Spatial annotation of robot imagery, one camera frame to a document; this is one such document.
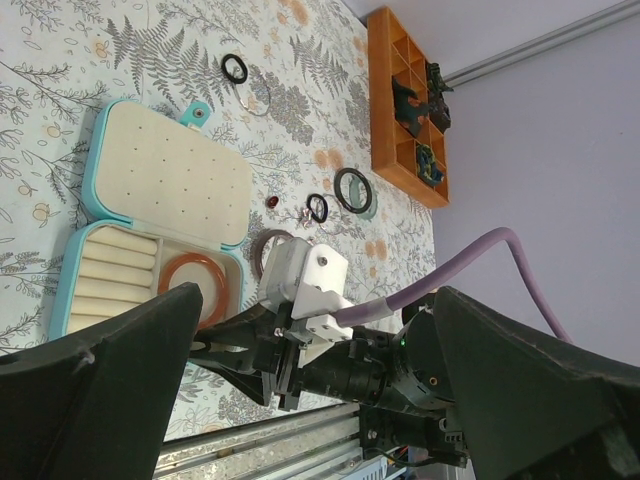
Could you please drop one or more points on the black green scrunchie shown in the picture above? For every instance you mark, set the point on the black green scrunchie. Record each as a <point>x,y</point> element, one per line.
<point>428,170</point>

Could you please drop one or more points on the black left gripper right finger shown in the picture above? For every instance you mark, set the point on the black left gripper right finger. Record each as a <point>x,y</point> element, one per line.
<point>533,406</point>

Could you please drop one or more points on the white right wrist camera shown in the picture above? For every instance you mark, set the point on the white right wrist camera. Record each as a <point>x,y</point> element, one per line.
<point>311,278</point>

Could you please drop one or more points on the wooden compartment tray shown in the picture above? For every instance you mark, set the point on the wooden compartment tray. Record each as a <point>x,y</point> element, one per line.
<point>394,56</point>

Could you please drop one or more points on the dark purple bangle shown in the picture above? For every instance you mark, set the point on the dark purple bangle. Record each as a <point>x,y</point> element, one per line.
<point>260,244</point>

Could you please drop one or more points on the aluminium rail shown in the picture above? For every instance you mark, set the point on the aluminium rail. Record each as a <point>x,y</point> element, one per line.
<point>318,444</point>

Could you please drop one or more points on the orange red bangle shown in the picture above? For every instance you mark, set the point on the orange red bangle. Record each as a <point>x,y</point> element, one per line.
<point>222,290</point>

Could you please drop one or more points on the thin wire hoop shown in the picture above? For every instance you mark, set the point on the thin wire hoop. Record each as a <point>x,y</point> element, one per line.
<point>254,95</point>

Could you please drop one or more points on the teal jewelry box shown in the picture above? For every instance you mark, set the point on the teal jewelry box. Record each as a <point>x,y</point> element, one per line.
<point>155,188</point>

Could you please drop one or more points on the floral table mat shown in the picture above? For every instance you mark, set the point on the floral table mat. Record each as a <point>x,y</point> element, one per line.
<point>283,83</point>

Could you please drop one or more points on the large black bangle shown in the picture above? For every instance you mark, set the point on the large black bangle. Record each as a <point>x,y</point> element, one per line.
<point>338,190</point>

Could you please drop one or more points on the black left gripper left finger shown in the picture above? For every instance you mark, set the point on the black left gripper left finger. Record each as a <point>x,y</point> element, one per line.
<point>96,404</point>

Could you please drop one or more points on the black scrunchie top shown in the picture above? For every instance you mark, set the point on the black scrunchie top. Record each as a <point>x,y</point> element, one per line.
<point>435,81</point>

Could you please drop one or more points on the black orange scrunchie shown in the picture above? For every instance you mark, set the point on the black orange scrunchie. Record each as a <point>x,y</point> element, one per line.
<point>410,112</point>

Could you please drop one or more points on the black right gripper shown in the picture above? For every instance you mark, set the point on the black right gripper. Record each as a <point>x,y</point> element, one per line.
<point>405,372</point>

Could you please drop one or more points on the green jade bangle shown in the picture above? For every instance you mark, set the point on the green jade bangle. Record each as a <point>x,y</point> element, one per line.
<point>361,194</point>

